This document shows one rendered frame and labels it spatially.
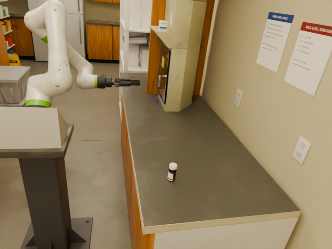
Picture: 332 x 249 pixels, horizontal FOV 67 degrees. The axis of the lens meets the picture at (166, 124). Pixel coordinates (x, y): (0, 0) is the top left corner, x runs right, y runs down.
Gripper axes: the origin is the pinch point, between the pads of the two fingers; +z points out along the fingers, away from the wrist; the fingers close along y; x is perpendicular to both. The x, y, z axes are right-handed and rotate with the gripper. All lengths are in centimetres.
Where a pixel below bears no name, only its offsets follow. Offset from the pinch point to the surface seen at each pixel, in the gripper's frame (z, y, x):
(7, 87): -138, 147, 61
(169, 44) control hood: 21.5, -4.6, -28.8
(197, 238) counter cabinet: 17, -109, 29
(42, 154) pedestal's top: -53, -55, 22
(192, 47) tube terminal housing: 39.3, 0.7, -26.8
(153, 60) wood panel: 18.1, 32.1, -8.9
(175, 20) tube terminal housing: 23, -4, -44
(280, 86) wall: 67, -66, -23
